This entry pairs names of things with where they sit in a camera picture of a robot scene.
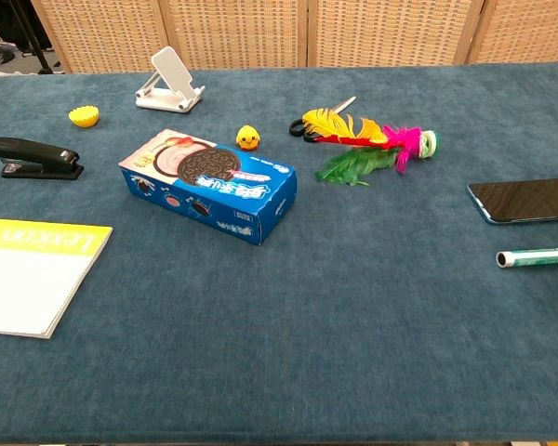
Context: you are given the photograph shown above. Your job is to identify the wicker folding screen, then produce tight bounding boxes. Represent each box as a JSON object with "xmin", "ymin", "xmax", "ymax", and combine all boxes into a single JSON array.
[{"xmin": 30, "ymin": 0, "xmax": 558, "ymax": 74}]

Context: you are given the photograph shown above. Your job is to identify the blue table cloth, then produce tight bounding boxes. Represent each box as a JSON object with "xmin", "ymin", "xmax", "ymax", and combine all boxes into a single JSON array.
[{"xmin": 0, "ymin": 61, "xmax": 558, "ymax": 443}]

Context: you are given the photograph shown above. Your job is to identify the green and white marker pen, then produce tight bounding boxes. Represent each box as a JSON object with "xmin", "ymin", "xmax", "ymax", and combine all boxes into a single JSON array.
[{"xmin": 495, "ymin": 247, "xmax": 558, "ymax": 270}]

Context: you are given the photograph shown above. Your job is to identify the yellow duck toy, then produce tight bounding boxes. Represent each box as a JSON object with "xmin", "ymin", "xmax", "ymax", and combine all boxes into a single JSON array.
[{"xmin": 235, "ymin": 125, "xmax": 261, "ymax": 151}]

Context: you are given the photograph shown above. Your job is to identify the black smartphone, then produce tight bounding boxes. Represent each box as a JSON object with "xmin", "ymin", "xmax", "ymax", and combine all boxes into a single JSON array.
[{"xmin": 466, "ymin": 177, "xmax": 558, "ymax": 226}]

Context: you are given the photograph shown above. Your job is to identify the black tripod stand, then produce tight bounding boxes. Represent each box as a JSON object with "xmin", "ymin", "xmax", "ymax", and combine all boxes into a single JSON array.
[{"xmin": 8, "ymin": 0, "xmax": 57, "ymax": 75}]

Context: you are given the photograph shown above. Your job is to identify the black stapler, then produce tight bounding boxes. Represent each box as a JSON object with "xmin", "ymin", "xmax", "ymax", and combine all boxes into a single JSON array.
[{"xmin": 0, "ymin": 137, "xmax": 86, "ymax": 180}]

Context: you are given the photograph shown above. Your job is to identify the white folding phone stand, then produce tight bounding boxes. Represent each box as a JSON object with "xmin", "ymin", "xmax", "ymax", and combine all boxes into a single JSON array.
[{"xmin": 135, "ymin": 46, "xmax": 206, "ymax": 113}]

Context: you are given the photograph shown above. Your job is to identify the colourful feather shuttlecock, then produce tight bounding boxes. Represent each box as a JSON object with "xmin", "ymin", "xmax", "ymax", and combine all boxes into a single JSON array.
[{"xmin": 301, "ymin": 108, "xmax": 442, "ymax": 188}]

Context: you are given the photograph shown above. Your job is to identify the yellow white notepad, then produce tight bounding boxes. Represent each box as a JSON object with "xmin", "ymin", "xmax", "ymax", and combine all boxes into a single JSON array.
[{"xmin": 0, "ymin": 216, "xmax": 114, "ymax": 340}]

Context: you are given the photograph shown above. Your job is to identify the black-handled scissors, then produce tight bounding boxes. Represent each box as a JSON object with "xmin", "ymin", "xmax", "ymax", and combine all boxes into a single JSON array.
[{"xmin": 288, "ymin": 96, "xmax": 357, "ymax": 142}]

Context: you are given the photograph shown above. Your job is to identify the blue Oreo cookie box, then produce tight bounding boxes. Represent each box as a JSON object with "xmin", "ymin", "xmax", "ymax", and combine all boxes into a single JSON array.
[{"xmin": 118, "ymin": 128, "xmax": 299, "ymax": 246}]

